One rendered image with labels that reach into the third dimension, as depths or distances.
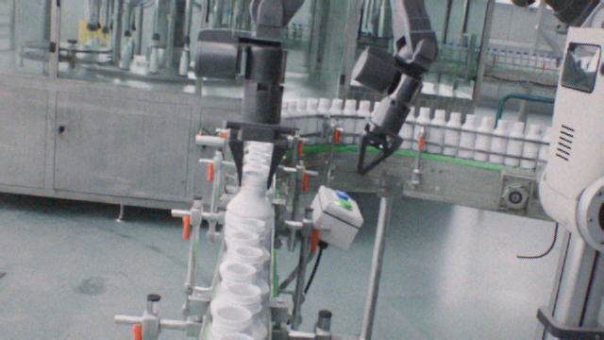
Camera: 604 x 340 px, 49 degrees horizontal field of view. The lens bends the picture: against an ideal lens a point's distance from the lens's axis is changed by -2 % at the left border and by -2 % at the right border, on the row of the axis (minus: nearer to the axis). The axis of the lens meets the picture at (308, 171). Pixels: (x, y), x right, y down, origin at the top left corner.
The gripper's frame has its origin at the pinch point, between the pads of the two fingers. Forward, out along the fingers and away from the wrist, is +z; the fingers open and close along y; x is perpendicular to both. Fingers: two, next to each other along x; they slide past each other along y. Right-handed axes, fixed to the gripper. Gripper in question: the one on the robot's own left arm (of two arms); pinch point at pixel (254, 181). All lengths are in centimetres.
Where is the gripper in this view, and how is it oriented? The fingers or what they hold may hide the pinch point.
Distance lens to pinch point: 99.4
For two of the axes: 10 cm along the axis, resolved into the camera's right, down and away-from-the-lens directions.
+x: -0.4, -2.2, 9.7
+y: 9.9, 1.0, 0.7
